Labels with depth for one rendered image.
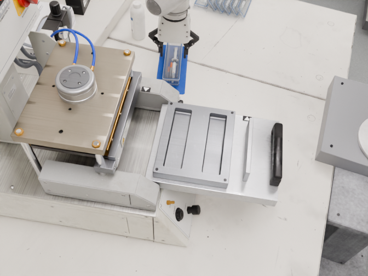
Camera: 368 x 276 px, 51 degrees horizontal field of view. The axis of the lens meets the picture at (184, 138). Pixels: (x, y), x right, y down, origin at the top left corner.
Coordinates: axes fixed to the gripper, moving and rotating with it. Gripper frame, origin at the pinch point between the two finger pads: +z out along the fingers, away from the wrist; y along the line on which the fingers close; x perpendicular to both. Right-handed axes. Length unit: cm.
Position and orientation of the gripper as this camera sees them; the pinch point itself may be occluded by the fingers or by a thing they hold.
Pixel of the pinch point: (173, 51)
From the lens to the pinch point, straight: 131.4
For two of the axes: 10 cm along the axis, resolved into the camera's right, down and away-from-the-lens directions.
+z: -0.4, 5.6, 8.2
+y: -10.0, -0.7, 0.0
